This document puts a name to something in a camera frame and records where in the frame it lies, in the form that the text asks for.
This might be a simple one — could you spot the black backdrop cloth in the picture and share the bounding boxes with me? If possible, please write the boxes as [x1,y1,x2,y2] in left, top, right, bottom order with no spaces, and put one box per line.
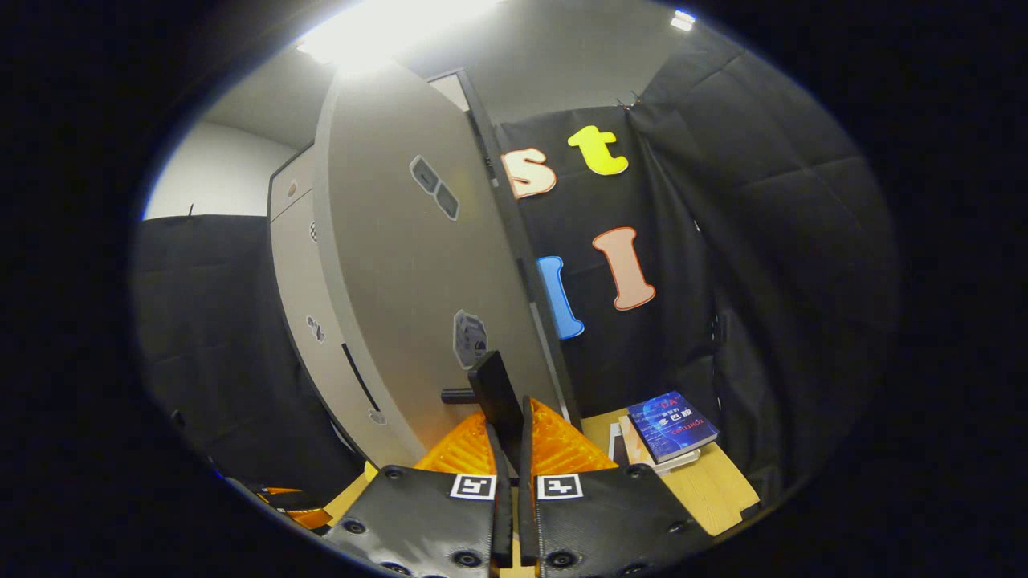
[494,32,900,507]
[133,213,362,503]

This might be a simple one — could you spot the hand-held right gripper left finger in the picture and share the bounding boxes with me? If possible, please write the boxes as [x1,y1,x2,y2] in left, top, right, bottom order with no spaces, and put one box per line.
[325,399,515,578]

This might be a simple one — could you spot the black cabinet door handle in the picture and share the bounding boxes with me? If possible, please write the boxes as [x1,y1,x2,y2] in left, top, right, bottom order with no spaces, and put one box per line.
[440,350,524,458]
[341,344,381,413]

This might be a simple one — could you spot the white book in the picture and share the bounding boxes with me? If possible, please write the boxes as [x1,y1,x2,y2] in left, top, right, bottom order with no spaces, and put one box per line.
[608,421,643,468]

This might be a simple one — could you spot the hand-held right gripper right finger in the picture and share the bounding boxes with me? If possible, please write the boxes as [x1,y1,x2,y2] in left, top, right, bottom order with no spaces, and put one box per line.
[518,395,716,578]

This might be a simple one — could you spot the blue book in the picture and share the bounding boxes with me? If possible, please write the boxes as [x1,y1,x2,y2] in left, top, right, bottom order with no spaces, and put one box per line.
[626,391,720,465]

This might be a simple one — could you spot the grey double-door shoe cabinet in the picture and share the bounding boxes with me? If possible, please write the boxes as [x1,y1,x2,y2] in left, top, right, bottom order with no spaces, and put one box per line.
[265,68,583,474]

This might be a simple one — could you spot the grey cabinet door dice stickers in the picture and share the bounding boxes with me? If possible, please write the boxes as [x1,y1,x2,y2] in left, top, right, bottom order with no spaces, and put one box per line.
[313,60,563,466]

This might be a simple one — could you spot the large ceiling light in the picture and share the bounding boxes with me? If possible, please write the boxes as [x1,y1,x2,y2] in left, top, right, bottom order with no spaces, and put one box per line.
[296,0,503,75]

